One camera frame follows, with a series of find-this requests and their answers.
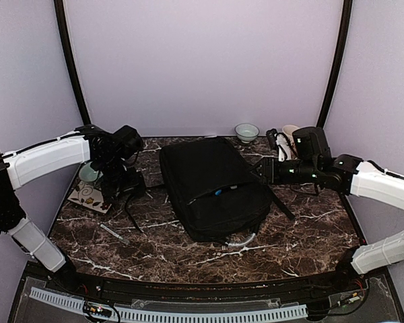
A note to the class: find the small circuit board right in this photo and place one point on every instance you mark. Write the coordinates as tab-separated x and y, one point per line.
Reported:
349	299

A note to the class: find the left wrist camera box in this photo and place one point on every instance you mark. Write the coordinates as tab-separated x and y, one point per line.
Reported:
129	141

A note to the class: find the black frame post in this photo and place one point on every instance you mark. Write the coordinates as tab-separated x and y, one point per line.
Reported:
337	63
70	60

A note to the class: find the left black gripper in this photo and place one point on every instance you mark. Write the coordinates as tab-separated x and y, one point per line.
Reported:
137	183

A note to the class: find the white slotted cable duct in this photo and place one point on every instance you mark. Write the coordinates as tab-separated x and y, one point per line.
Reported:
145	311

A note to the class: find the right black frame post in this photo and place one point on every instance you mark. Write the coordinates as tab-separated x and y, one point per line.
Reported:
337	63

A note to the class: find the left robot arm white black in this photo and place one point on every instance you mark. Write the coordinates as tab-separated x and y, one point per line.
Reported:
106	153

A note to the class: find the floral square coaster mat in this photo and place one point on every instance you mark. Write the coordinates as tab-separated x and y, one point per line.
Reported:
88	196

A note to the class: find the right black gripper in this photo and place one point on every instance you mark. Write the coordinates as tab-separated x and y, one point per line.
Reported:
268	173

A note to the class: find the celadon green bowl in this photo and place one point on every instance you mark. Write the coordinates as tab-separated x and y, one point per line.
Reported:
88	174

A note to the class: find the small circuit board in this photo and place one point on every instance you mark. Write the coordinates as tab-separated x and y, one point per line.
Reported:
95	310
349	299

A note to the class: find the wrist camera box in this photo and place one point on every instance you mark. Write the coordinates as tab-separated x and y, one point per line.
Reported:
129	141
310	141

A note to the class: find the left black frame post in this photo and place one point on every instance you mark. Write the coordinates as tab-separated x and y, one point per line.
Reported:
70	60

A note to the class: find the black blue marker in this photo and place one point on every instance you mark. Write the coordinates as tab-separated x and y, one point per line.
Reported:
225	189

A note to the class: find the cream mug with print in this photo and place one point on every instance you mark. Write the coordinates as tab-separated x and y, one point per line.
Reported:
289	129

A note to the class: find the clear thin pen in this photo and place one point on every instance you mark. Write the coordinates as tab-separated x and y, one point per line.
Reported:
114	234

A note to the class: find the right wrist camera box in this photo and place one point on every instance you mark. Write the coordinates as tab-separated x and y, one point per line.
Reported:
310	141

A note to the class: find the small circuit board left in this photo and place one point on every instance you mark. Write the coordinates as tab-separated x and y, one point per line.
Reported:
95	310

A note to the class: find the small white blue bowl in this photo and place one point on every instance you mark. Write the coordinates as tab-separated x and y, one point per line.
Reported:
246	133

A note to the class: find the black front rail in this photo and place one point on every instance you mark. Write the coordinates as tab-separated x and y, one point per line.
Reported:
221	279

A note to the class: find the black student backpack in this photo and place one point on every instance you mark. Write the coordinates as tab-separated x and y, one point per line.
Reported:
193	171

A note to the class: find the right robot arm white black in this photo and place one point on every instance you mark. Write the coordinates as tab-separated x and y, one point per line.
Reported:
347	175

